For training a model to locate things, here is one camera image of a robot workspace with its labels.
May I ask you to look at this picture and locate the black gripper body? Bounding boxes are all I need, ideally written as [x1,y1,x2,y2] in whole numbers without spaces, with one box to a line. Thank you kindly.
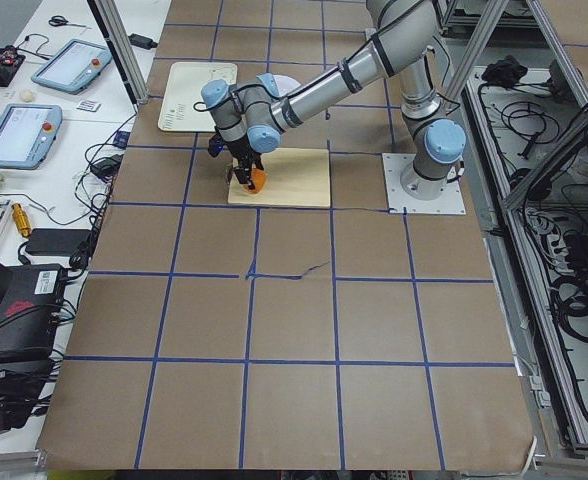
[208,129,260,172]

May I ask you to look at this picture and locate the orange mandarin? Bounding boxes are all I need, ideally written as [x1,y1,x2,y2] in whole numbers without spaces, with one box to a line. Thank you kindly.
[244,167,269,195]

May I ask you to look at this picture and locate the white ribbed plate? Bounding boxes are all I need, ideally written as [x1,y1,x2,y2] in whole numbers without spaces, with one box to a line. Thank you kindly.
[273,74,301,97]

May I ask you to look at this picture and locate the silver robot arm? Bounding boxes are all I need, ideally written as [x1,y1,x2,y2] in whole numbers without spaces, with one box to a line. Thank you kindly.
[201,1,466,200]

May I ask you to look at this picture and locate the cream bear tray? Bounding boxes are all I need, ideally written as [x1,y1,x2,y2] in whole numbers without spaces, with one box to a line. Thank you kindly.
[157,62,238,133]

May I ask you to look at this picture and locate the wooden cutting board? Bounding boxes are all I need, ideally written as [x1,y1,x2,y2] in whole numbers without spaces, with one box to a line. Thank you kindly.
[227,148,331,208]

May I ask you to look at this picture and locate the black power adapter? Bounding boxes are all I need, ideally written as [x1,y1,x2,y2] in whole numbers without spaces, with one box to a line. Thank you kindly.
[128,33,158,50]

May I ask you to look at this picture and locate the small card packet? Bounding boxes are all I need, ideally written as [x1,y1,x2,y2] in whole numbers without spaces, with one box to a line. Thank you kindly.
[77,99,101,112]

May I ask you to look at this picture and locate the blue teach pendant far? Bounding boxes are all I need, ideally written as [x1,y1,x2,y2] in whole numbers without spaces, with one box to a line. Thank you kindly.
[31,39,112,94]

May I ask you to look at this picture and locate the blue teach pendant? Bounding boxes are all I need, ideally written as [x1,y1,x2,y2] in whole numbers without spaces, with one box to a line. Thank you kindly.
[31,39,112,94]
[0,103,63,170]

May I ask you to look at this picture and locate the brass cylinder tool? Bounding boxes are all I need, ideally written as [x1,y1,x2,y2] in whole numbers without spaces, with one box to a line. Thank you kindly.
[12,203,32,238]

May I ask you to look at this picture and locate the blue teach pendant near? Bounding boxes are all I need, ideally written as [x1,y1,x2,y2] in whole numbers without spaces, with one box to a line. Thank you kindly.
[0,103,63,170]

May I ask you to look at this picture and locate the black scissors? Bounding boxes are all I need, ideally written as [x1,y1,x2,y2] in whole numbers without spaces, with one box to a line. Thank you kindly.
[48,15,69,27]

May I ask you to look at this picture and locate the black electronics box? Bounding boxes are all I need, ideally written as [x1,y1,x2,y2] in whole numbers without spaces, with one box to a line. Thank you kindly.
[0,264,66,363]

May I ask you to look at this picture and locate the aluminium frame post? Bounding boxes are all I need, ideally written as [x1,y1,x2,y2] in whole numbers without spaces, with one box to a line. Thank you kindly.
[87,0,149,106]

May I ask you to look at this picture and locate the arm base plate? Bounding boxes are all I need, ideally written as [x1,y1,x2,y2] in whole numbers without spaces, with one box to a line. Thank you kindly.
[382,153,466,215]

